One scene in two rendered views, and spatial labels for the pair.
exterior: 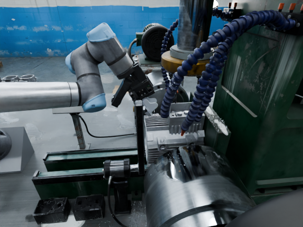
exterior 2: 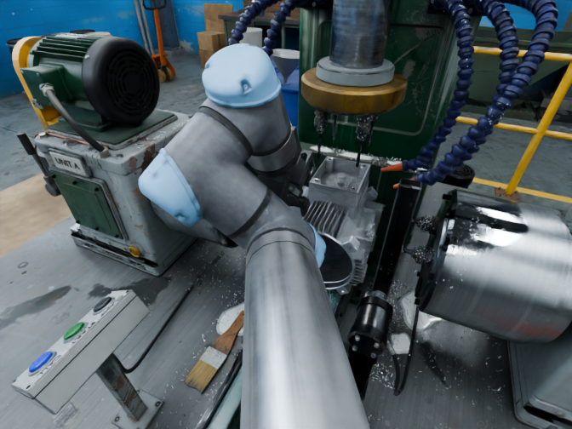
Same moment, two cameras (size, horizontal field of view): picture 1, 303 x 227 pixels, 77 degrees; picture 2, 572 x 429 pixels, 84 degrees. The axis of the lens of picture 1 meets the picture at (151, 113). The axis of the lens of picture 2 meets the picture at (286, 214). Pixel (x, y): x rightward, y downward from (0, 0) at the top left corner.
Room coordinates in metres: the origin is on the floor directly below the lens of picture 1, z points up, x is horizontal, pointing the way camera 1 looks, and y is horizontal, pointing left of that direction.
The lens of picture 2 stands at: (0.40, 0.44, 1.49)
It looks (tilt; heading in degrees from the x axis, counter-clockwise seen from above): 38 degrees down; 300
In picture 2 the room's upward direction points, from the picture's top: straight up
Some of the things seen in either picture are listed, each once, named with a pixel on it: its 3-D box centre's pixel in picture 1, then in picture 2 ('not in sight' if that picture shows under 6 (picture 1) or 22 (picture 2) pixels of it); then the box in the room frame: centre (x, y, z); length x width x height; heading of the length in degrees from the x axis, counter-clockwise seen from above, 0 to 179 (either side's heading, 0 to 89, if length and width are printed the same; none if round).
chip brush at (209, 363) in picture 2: not in sight; (221, 346); (0.72, 0.18, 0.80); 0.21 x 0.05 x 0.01; 92
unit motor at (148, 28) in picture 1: (149, 59); (93, 128); (1.21, 0.01, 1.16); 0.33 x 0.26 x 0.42; 6
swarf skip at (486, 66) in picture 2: not in sight; (511, 72); (0.06, -4.63, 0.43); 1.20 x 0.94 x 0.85; 5
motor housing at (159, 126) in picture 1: (171, 138); (330, 231); (0.58, -0.08, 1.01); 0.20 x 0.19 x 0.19; 96
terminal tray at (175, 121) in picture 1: (183, 117); (339, 187); (0.59, -0.12, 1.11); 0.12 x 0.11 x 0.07; 96
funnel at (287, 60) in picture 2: not in sight; (288, 72); (1.49, -1.49, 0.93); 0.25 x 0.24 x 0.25; 93
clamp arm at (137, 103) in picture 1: (139, 141); (391, 249); (0.44, 0.03, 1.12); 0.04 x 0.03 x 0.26; 96
